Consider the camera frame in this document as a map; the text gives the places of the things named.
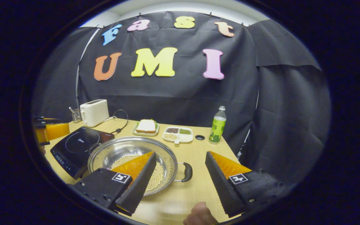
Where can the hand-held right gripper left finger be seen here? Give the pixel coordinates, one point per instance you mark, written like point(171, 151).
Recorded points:
point(139, 187)

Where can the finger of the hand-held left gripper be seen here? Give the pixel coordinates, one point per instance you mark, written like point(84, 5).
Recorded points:
point(56, 131)

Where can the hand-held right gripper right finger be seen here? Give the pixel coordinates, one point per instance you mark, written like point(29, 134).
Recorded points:
point(222, 187)

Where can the black induction cooktop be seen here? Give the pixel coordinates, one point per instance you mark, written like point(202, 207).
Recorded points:
point(73, 147)

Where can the pile of soybeans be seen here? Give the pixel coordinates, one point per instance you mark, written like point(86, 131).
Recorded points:
point(159, 175)

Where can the stainless steel pot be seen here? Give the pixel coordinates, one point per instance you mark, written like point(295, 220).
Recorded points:
point(127, 148)

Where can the white toaster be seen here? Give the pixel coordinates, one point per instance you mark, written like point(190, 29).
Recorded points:
point(94, 113)

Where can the black table grommet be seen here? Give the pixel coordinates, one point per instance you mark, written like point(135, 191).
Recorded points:
point(200, 137)

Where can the white sandwich plate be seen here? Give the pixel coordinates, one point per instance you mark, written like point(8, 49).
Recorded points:
point(136, 132)

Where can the green drink bottle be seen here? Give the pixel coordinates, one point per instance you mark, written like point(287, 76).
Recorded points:
point(217, 129)

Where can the white bread sandwich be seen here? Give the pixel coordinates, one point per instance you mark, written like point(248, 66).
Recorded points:
point(146, 126)

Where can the white divided dish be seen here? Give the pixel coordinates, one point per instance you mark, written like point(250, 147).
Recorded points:
point(177, 134)

